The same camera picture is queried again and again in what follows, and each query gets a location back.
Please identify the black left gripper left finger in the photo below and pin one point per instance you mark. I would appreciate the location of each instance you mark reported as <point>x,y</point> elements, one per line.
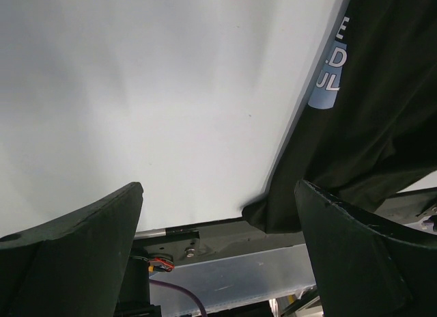
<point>73,265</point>

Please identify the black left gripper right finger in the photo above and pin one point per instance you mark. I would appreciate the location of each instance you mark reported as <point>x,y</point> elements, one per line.
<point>364,264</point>

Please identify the black t-shirt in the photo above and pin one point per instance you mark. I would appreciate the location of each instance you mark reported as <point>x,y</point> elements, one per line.
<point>368,129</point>

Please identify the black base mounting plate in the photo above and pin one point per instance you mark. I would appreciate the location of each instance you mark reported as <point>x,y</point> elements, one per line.
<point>228,238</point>

